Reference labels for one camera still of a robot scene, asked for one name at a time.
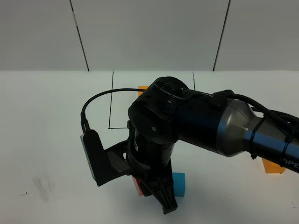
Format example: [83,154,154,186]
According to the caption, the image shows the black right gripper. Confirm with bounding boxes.
[126,121,178,215]

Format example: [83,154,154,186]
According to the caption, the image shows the red wooden cube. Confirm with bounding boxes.
[132,176,143,196]

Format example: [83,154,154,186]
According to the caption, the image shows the blue wooden cube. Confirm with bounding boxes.
[172,172,185,197]

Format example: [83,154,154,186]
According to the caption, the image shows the orange wooden cube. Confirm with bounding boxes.
[262,158,285,174]

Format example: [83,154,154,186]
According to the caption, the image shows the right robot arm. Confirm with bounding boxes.
[127,77,299,214]

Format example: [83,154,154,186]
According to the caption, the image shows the orange template cube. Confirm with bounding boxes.
[138,86,149,96]

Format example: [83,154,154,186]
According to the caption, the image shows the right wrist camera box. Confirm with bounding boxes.
[81,130,131,186]

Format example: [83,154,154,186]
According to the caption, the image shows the black right camera cable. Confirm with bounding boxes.
[80,88,147,133]

